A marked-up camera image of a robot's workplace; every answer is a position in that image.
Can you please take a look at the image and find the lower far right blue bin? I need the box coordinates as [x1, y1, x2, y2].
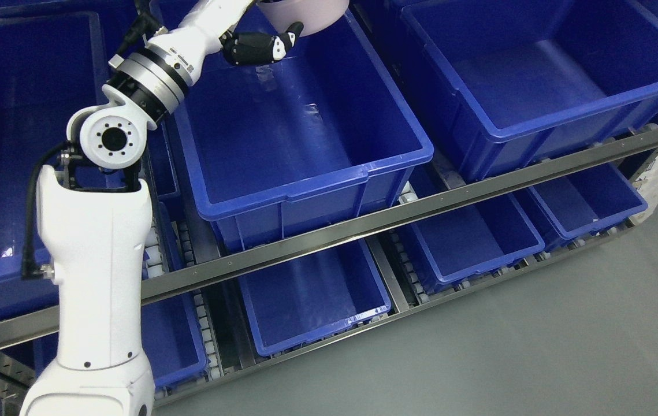
[514, 164, 648, 252]

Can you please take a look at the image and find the lower middle blue bin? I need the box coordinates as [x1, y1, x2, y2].
[238, 240, 392, 357]

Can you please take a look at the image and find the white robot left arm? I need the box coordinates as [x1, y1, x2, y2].
[20, 12, 231, 415]

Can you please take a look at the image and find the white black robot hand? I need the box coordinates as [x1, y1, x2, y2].
[166, 1, 304, 66]

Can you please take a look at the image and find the pink bowl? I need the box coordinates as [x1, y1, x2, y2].
[256, 1, 350, 35]

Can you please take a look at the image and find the metal shelf rail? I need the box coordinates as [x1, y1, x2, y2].
[0, 117, 658, 362]

